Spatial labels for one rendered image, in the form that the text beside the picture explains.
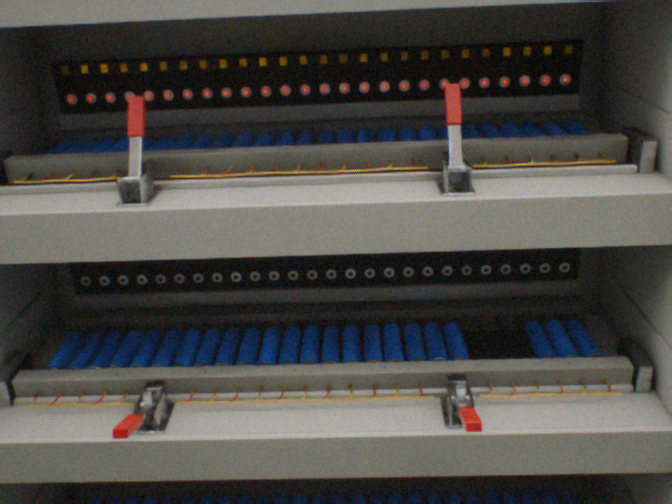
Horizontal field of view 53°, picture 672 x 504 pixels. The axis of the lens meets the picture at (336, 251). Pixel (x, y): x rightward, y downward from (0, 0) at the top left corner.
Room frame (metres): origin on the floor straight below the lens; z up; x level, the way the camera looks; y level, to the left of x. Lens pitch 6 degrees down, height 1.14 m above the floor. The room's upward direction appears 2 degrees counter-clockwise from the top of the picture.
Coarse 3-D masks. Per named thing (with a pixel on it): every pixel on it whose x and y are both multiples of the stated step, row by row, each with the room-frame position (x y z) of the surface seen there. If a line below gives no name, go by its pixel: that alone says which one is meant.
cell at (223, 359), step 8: (232, 328) 0.68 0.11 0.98; (224, 336) 0.66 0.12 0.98; (232, 336) 0.66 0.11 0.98; (240, 336) 0.67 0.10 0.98; (224, 344) 0.65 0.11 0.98; (232, 344) 0.65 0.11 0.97; (224, 352) 0.63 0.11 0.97; (232, 352) 0.64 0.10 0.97; (216, 360) 0.62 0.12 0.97; (224, 360) 0.62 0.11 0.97; (232, 360) 0.63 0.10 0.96
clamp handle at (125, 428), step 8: (144, 400) 0.56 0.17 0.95; (152, 400) 0.56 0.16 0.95; (144, 408) 0.54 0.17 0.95; (152, 408) 0.55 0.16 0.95; (128, 416) 0.52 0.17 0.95; (136, 416) 0.52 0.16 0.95; (144, 416) 0.53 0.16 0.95; (120, 424) 0.50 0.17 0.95; (128, 424) 0.50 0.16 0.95; (136, 424) 0.51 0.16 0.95; (112, 432) 0.49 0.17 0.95; (120, 432) 0.49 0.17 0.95; (128, 432) 0.49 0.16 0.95
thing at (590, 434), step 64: (640, 320) 0.61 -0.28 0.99; (0, 384) 0.59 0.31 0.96; (640, 384) 0.57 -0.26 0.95; (0, 448) 0.55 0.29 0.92; (64, 448) 0.55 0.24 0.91; (128, 448) 0.55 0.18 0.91; (192, 448) 0.54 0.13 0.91; (256, 448) 0.54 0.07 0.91; (320, 448) 0.54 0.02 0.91; (384, 448) 0.54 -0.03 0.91; (448, 448) 0.54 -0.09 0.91; (512, 448) 0.54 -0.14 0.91; (576, 448) 0.53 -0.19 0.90; (640, 448) 0.53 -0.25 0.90
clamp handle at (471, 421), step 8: (456, 392) 0.54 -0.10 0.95; (464, 392) 0.54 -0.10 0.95; (456, 400) 0.54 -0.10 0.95; (464, 400) 0.54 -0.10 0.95; (464, 408) 0.51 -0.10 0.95; (472, 408) 0.51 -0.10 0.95; (464, 416) 0.49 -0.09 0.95; (472, 416) 0.49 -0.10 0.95; (464, 424) 0.49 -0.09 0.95; (472, 424) 0.48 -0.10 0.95; (480, 424) 0.48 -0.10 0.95
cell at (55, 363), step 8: (72, 336) 0.67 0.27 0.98; (80, 336) 0.68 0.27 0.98; (64, 344) 0.66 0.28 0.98; (72, 344) 0.66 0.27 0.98; (80, 344) 0.67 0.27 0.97; (64, 352) 0.65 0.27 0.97; (72, 352) 0.65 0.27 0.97; (56, 360) 0.63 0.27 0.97; (64, 360) 0.64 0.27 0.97; (56, 368) 0.62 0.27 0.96; (64, 368) 0.63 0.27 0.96
